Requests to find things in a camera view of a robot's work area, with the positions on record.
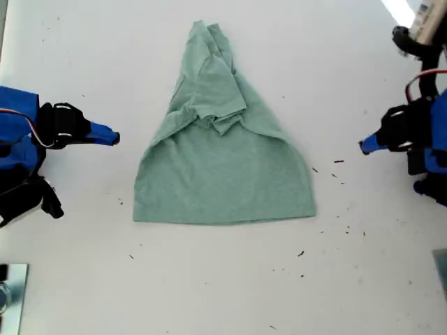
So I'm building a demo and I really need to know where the green t-shirt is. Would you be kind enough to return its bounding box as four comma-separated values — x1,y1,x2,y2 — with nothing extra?
132,20,318,226

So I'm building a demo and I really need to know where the wide steel plate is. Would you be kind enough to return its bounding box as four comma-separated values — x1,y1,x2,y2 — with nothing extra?
0,263,29,335

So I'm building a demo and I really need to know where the arm red white wire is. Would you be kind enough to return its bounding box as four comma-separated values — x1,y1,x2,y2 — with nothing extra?
404,68,447,102
0,108,57,147

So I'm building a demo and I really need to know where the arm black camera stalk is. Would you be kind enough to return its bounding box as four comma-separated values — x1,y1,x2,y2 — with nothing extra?
34,174,65,219
418,52,441,102

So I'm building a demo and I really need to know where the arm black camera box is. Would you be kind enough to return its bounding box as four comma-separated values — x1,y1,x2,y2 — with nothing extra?
0,181,46,230
390,0,447,64

